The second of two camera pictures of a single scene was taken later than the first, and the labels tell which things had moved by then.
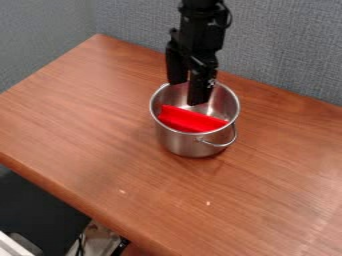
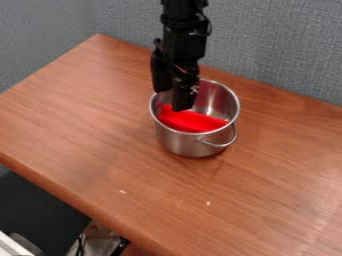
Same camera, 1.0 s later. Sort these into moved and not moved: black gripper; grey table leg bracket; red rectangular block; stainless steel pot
Moved: black gripper
Not moved: red rectangular block; grey table leg bracket; stainless steel pot
